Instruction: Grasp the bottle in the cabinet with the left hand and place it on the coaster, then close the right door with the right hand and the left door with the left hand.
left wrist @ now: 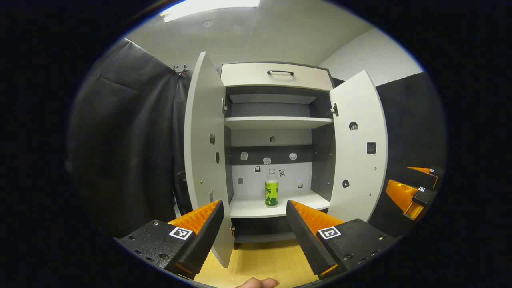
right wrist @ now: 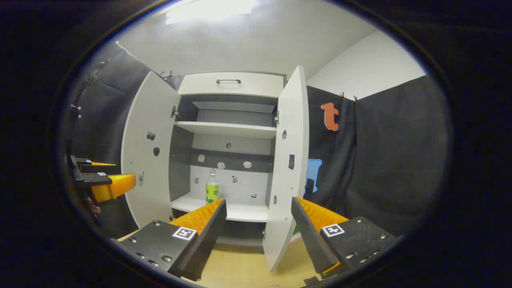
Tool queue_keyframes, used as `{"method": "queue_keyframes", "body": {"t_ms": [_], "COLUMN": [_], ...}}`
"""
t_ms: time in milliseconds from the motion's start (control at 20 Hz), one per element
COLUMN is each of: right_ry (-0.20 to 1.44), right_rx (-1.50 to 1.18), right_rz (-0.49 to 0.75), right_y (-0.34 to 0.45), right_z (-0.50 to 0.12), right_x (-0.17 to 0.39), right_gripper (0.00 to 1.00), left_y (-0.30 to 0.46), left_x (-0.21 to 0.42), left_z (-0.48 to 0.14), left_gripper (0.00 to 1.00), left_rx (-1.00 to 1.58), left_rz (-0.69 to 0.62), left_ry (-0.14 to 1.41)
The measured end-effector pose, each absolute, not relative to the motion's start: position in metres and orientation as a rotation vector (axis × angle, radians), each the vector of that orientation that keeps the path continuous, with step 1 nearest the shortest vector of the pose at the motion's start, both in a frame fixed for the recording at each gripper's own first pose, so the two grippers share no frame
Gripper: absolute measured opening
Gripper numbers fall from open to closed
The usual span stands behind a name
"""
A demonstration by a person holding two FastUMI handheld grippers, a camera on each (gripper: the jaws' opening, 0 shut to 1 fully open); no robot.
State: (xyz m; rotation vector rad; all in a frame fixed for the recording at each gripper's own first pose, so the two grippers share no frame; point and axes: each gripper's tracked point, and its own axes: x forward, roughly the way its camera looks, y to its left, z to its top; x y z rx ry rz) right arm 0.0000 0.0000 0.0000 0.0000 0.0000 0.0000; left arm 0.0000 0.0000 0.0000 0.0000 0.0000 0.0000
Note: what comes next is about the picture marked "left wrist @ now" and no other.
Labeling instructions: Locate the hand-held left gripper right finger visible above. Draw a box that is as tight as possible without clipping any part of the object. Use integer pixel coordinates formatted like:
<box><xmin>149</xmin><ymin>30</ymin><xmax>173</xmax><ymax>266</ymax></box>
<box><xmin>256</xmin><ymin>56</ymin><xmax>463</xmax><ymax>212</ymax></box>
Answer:
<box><xmin>285</xmin><ymin>199</ymin><xmax>396</xmax><ymax>280</ymax></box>

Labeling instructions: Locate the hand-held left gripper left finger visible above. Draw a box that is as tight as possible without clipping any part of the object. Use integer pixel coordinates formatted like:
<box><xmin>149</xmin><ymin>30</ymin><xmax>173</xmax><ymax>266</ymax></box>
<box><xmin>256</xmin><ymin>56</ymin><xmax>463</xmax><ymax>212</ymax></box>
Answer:
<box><xmin>116</xmin><ymin>200</ymin><xmax>225</xmax><ymax>280</ymax></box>

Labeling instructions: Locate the cabinet door with headphone sticker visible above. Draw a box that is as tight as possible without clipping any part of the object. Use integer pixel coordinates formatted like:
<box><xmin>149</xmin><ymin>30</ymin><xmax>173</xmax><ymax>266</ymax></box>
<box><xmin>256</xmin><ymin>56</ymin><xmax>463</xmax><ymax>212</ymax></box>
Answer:
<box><xmin>329</xmin><ymin>70</ymin><xmax>388</xmax><ymax>222</ymax></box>

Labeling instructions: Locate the green label plastic bottle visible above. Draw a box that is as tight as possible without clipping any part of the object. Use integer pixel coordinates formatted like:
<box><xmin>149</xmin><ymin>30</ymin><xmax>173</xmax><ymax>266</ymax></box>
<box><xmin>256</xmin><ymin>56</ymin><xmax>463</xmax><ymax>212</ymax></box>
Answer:
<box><xmin>264</xmin><ymin>168</ymin><xmax>279</xmax><ymax>208</ymax></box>

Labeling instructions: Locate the cabinet door with camera sticker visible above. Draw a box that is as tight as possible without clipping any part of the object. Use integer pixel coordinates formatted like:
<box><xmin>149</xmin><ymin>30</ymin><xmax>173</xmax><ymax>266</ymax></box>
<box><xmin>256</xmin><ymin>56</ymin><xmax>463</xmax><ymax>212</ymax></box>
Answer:
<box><xmin>184</xmin><ymin>51</ymin><xmax>235</xmax><ymax>268</ymax></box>

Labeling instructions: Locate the grey cabinet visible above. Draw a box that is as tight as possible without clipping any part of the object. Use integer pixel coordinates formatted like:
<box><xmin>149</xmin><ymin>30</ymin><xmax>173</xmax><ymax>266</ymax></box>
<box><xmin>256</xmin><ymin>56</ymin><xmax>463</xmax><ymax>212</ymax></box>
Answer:
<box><xmin>220</xmin><ymin>61</ymin><xmax>336</xmax><ymax>250</ymax></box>

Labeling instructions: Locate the ceiling light panel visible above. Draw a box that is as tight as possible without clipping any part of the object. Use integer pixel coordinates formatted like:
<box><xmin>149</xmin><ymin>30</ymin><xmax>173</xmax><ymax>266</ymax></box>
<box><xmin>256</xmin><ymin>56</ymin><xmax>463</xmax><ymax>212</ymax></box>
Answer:
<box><xmin>162</xmin><ymin>0</ymin><xmax>260</xmax><ymax>23</ymax></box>

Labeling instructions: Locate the cabinet drawer with black handle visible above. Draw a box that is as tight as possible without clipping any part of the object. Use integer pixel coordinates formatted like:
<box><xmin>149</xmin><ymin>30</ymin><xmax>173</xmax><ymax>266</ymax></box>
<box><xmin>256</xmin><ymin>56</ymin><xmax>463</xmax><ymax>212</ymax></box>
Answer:
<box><xmin>221</xmin><ymin>62</ymin><xmax>334</xmax><ymax>92</ymax></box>

